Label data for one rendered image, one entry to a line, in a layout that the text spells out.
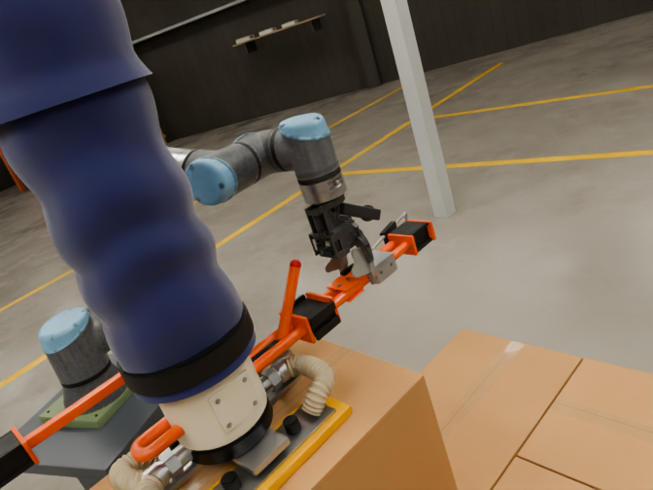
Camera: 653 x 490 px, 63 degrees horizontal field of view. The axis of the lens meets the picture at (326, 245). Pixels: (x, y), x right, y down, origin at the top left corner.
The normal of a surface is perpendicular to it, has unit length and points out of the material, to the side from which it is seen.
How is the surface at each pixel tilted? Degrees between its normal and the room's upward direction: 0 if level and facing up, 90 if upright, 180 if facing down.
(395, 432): 90
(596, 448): 0
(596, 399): 0
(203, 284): 73
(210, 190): 88
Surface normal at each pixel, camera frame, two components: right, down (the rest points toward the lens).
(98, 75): 0.59, -0.27
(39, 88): 0.14, -0.04
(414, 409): 0.66, 0.10
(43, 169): -0.06, 0.57
